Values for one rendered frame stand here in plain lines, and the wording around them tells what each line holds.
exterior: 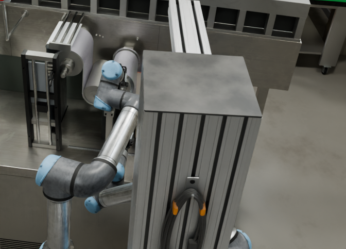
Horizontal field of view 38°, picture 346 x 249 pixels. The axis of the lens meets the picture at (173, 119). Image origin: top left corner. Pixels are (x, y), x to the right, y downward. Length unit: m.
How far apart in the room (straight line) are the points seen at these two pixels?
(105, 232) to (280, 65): 1.30
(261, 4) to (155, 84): 1.59
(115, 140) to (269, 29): 1.20
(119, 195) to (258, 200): 1.91
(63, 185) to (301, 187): 2.60
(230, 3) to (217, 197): 1.57
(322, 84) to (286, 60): 2.60
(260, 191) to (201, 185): 2.74
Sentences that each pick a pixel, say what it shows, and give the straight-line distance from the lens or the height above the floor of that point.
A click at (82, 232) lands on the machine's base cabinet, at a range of 2.87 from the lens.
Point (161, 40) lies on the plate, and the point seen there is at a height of 1.35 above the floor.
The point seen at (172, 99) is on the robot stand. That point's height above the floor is 2.03.
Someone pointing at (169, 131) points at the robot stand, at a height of 1.98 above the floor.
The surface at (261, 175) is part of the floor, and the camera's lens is 4.04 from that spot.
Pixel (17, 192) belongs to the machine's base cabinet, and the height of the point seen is 0.70.
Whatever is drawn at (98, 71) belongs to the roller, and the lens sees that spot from 2.65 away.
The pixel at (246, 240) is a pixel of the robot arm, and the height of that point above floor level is 1.03.
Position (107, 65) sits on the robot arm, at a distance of 1.97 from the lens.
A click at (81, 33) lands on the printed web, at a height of 1.41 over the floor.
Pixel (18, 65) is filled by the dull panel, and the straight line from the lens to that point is 3.00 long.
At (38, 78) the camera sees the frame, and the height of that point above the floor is 1.30.
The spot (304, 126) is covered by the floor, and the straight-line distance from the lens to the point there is 4.68.
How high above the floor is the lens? 2.64
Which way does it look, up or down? 37 degrees down
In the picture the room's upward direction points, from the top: 8 degrees clockwise
